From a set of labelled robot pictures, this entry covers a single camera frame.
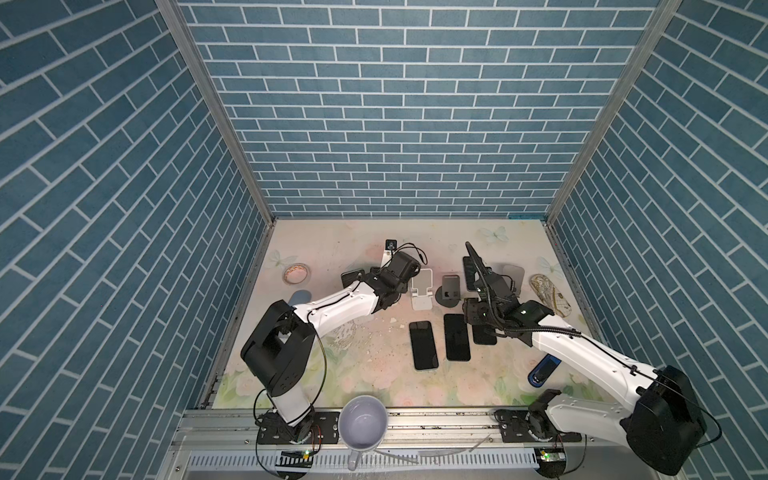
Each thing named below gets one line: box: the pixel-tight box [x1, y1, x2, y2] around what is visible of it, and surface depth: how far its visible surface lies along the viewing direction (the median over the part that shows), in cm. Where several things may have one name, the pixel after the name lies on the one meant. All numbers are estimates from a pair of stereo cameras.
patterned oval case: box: [529, 274, 572, 318], surface depth 98 cm
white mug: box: [338, 395, 388, 471], surface depth 74 cm
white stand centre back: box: [412, 268, 433, 311], surface depth 96 cm
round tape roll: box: [283, 263, 311, 285], surface depth 106 cm
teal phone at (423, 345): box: [408, 320, 439, 370], surface depth 90 cm
